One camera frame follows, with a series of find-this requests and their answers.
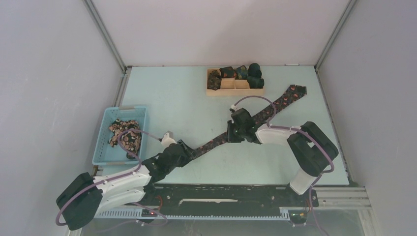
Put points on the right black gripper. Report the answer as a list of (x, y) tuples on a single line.
[(230, 137)]

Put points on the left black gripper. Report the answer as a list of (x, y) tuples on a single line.
[(187, 154)]

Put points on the dark floral rose tie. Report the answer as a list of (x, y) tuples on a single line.
[(291, 95)]

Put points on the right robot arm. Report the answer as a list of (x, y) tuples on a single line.
[(311, 147)]

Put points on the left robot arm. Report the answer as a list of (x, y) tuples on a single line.
[(87, 196)]

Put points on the dark green rolled tie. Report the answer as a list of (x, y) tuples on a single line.
[(254, 70), (255, 82)]

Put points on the beige floral tie in basket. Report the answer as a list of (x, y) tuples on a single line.
[(124, 131)]

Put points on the blue patterned rolled tie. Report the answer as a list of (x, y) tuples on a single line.
[(241, 72)]

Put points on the dark floral rolled tie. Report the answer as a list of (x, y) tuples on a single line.
[(214, 80)]

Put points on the black orange rolled tie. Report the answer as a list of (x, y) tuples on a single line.
[(227, 72)]

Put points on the light blue plastic basket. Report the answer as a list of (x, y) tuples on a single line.
[(104, 153)]

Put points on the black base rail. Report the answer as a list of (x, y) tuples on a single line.
[(206, 200)]

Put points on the white cable duct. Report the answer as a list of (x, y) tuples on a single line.
[(140, 214)]

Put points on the aluminium frame rail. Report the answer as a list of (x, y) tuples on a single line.
[(339, 198)]

